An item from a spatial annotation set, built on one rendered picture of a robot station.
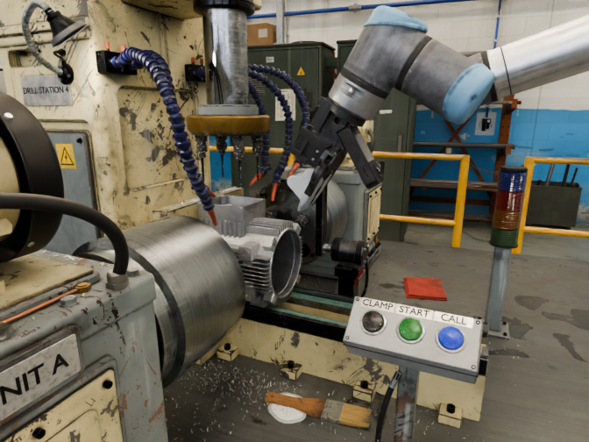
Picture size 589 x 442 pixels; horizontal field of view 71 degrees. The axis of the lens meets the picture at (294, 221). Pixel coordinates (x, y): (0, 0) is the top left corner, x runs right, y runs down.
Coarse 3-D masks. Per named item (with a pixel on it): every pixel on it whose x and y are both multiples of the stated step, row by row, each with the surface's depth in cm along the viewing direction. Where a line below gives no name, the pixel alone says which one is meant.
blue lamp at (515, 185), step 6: (504, 174) 94; (510, 174) 93; (516, 174) 93; (522, 174) 93; (498, 180) 97; (504, 180) 94; (510, 180) 93; (516, 180) 93; (522, 180) 93; (498, 186) 96; (504, 186) 95; (510, 186) 94; (516, 186) 93; (522, 186) 94
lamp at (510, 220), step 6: (498, 210) 97; (504, 210) 96; (498, 216) 97; (504, 216) 96; (510, 216) 95; (516, 216) 95; (498, 222) 97; (504, 222) 96; (510, 222) 96; (516, 222) 96; (504, 228) 96; (510, 228) 96; (516, 228) 96
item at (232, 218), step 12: (216, 204) 90; (228, 204) 95; (240, 204) 95; (252, 204) 91; (264, 204) 96; (204, 216) 92; (216, 216) 91; (228, 216) 90; (240, 216) 88; (252, 216) 92; (264, 216) 97; (216, 228) 91; (228, 228) 90; (240, 228) 89
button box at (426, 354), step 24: (360, 312) 57; (384, 312) 56; (408, 312) 55; (432, 312) 55; (360, 336) 55; (384, 336) 55; (432, 336) 53; (480, 336) 51; (384, 360) 57; (408, 360) 53; (432, 360) 51; (456, 360) 50
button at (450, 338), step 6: (444, 330) 52; (450, 330) 52; (456, 330) 52; (438, 336) 52; (444, 336) 52; (450, 336) 51; (456, 336) 51; (462, 336) 51; (444, 342) 51; (450, 342) 51; (456, 342) 51; (462, 342) 51; (450, 348) 51; (456, 348) 51
